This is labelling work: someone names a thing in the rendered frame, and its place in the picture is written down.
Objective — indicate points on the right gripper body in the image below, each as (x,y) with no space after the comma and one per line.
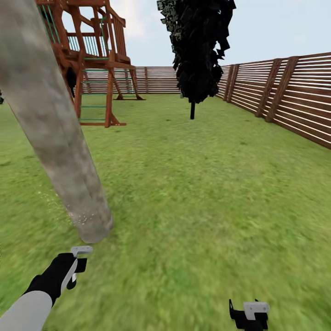
(242,322)

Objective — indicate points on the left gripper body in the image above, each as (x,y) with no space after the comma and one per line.
(81,265)

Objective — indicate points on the pesticide atomizer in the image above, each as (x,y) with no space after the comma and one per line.
(72,282)

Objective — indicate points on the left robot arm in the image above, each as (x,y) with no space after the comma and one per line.
(29,313)

